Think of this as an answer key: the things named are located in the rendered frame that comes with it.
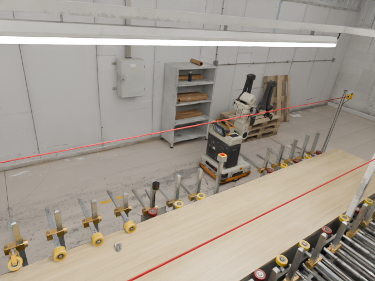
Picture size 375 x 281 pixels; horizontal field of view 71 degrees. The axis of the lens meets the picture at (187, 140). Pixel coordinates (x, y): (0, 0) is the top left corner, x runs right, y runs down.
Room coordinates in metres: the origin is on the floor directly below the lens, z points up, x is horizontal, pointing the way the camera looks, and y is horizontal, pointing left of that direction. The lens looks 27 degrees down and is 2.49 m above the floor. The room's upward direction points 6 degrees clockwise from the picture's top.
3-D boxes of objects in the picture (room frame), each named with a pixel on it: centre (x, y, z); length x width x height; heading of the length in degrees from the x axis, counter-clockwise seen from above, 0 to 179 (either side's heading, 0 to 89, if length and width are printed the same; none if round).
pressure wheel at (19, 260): (1.09, 1.01, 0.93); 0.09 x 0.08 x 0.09; 37
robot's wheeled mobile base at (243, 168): (3.85, -0.68, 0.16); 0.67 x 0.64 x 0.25; 126
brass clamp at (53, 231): (1.35, 0.87, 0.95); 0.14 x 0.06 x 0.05; 127
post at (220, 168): (2.27, -0.36, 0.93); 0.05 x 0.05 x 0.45; 37
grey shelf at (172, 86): (4.94, 0.07, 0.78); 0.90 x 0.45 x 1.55; 127
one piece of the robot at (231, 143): (3.79, -0.61, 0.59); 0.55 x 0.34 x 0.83; 36
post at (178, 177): (1.96, 0.05, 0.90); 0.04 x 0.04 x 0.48; 37
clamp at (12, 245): (1.20, 1.07, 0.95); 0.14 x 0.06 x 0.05; 127
